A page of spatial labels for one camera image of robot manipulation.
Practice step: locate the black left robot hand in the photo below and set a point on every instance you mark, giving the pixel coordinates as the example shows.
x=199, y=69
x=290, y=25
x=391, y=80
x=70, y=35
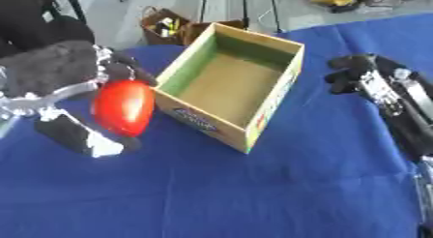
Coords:
x=51, y=66

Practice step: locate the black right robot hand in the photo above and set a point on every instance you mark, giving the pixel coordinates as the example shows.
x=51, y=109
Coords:
x=369, y=74

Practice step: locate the red egg-shaped toy fruit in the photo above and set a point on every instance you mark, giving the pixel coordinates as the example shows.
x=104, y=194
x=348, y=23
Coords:
x=123, y=108

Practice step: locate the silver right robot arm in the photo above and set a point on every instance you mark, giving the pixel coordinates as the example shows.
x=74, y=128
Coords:
x=425, y=196

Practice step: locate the tan cardboard box green inside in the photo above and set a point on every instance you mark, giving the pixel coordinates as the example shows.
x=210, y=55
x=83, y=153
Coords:
x=231, y=87

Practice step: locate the brown cardboard box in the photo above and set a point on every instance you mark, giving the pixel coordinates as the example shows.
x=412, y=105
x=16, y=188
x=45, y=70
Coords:
x=197, y=30

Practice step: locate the black chair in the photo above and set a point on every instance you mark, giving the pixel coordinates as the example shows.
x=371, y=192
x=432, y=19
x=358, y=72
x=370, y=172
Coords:
x=39, y=25

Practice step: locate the brown basket with items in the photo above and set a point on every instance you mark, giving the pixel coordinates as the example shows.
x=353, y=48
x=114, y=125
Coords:
x=163, y=27

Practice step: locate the black tripod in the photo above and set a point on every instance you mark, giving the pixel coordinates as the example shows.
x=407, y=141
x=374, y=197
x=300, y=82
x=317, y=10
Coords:
x=244, y=8

